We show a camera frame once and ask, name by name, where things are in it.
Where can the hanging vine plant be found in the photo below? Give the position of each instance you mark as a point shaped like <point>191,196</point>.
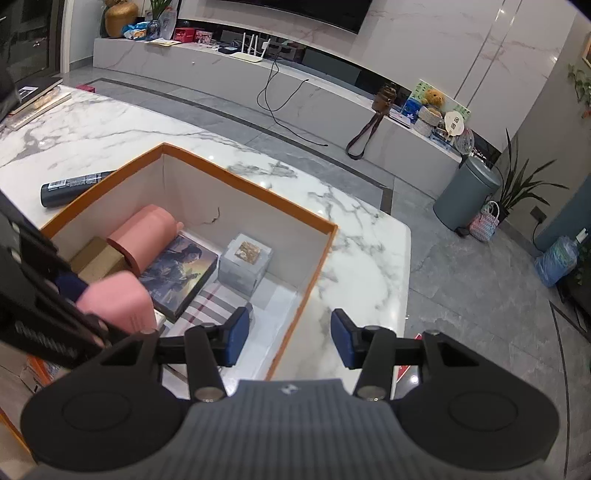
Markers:
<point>581,87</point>

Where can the gold vase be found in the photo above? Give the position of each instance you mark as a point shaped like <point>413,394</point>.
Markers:
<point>119,19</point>

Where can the pink roll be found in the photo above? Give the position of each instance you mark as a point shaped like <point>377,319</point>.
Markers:
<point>120,300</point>
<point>143,235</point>

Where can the beige book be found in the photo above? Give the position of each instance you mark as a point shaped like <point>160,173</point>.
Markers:
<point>46,108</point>

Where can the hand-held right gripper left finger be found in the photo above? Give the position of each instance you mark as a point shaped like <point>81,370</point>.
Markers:
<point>235,338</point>

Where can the striped flat box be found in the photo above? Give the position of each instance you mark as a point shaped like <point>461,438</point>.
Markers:
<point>207,307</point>

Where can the blue snack bag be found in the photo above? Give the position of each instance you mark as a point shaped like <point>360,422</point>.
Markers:
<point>136,31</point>

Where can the grey pedal trash can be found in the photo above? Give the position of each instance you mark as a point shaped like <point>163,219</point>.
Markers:
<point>464,196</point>

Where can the white router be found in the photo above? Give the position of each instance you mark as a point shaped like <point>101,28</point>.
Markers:
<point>249,51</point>

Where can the round hand fan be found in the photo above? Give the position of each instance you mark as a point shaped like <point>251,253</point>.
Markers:
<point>455,123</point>

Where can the orange rimmed cardboard box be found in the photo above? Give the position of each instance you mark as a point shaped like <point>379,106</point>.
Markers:
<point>258,217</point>

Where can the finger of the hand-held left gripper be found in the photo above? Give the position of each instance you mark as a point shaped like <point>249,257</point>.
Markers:
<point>69,282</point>

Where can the marble tv cabinet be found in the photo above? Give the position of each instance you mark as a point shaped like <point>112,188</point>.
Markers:
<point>286,87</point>

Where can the illustrated flat box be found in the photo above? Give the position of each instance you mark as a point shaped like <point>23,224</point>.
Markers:
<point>182,272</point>

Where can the blue plastic bag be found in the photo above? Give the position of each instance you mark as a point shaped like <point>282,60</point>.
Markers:
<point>556,261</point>

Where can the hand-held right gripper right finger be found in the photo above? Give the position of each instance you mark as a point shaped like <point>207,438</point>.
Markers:
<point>344,342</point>

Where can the black television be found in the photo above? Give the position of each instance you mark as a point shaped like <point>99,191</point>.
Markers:
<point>314,11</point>

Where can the tall potted plant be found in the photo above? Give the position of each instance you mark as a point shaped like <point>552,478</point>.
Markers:
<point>517,184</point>

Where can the brown cardboard box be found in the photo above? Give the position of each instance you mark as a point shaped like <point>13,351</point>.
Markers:
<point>94,261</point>

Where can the white woven basket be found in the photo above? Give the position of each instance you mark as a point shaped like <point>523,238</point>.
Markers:
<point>429,119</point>

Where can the yellow envelope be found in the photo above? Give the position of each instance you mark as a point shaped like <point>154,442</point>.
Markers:
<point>164,43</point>

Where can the small red floor box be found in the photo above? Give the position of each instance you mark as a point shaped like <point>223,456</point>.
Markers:
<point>86,88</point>

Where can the dark glass door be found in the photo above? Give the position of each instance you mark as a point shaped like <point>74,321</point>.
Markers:
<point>32,37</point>

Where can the brown plush toy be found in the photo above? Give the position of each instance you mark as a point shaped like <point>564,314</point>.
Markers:
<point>434,98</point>

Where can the blue tissue box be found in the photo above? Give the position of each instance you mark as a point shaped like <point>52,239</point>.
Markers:
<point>411,110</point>

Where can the black book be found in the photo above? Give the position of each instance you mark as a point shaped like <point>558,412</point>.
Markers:
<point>37,90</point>

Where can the pink woven basket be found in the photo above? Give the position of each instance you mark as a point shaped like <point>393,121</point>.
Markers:
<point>485,224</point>

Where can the green leafy plant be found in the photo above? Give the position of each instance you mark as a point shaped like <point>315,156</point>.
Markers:
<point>160,7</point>

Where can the black cylindrical bottle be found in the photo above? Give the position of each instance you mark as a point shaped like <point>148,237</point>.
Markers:
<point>69,187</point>

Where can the grey cube box gold top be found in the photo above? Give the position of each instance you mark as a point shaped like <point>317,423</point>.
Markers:
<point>244,263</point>

